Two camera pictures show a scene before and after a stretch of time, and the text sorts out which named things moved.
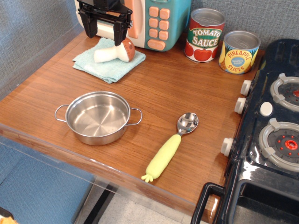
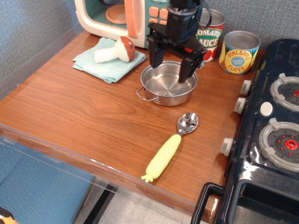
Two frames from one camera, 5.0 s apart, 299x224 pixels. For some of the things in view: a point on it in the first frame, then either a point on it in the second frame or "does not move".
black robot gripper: x=113 y=10 → x=186 y=18
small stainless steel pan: x=98 y=118 → x=163 y=82
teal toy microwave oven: x=158 y=25 does not move
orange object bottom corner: x=6 y=217 does not move
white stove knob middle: x=239 y=105 does not move
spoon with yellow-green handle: x=188 y=122 does not move
